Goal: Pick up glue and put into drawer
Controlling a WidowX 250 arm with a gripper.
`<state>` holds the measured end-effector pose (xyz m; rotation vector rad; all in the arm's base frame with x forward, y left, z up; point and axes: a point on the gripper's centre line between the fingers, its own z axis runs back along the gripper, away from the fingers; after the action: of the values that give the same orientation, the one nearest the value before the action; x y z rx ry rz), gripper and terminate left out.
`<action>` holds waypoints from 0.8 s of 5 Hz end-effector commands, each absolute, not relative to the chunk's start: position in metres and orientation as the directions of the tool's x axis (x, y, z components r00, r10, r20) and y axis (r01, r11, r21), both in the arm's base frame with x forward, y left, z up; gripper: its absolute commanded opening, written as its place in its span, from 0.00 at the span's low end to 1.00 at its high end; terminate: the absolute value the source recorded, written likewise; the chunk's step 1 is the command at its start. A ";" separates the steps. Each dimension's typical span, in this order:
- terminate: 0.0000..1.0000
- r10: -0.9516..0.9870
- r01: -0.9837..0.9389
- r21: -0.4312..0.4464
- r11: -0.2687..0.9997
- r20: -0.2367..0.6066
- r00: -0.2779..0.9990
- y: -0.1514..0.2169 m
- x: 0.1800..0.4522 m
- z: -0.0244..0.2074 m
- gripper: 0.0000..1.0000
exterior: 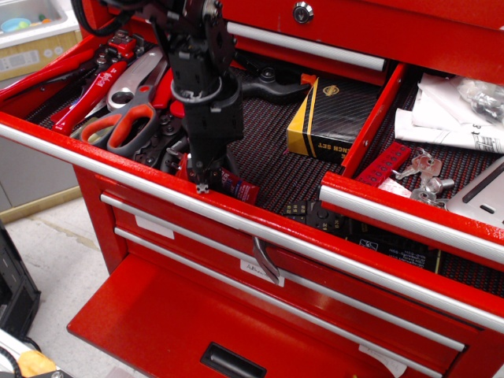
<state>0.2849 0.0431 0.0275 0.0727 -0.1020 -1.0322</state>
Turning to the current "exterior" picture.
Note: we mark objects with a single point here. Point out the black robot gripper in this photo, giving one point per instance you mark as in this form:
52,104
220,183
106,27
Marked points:
211,122

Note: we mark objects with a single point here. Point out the red threadlocker glue tube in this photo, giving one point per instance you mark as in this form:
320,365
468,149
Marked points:
227,182

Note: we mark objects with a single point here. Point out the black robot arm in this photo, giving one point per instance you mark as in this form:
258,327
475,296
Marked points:
194,37

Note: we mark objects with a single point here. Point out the large open red drawer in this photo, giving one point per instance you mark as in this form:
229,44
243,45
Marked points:
373,284

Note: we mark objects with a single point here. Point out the silver drawer lock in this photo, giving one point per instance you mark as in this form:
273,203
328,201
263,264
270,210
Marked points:
302,12

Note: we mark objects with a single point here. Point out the small open red drawer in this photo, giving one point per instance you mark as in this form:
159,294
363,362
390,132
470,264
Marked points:
404,187

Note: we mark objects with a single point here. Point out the white adhesives label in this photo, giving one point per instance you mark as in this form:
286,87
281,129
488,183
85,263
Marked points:
258,271

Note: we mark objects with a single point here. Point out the black pistol grip tool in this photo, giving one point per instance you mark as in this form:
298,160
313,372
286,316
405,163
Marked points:
265,86

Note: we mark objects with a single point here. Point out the black die set case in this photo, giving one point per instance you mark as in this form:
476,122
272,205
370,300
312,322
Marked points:
313,214

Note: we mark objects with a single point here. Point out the silver curved metal hook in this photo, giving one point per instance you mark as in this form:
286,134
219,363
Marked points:
264,261

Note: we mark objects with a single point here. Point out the black yellow wrench set box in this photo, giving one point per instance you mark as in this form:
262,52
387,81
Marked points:
330,118

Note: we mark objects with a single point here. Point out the red metal tool chest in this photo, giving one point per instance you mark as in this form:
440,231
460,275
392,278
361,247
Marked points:
158,321

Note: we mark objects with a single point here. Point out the red drill bit holder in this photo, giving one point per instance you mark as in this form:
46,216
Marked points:
382,167

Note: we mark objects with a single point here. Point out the silver keys bunch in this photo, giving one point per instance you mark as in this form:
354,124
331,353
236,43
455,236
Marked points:
431,185

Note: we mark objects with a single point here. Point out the cardboard box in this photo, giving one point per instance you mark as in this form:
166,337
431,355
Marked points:
29,57

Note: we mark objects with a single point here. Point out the black equipment case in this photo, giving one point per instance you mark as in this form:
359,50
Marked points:
19,294

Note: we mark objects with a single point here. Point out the clear plastic storage bin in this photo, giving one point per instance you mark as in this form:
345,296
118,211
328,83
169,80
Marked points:
36,17

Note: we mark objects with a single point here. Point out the white folded paper sheets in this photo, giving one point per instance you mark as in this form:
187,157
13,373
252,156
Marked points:
441,116

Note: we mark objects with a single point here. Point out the silver metal plate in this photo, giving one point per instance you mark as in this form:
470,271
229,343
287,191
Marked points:
482,199

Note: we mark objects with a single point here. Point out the clear bag of hardware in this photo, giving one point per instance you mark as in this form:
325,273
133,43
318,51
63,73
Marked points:
486,99

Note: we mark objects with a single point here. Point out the grey handled small pliers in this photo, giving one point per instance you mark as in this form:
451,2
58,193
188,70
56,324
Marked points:
175,161

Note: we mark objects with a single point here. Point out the red handled crimping pliers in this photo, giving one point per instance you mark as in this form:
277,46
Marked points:
169,129

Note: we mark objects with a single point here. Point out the grey orange handled scissors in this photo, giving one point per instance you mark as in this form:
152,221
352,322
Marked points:
132,119

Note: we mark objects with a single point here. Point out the red wire stripper tool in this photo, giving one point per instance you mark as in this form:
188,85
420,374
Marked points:
112,62

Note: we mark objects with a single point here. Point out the red long handled cutter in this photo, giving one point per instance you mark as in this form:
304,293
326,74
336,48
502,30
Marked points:
58,70

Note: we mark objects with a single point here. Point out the black recessed drawer handle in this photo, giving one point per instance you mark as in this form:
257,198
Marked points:
231,364

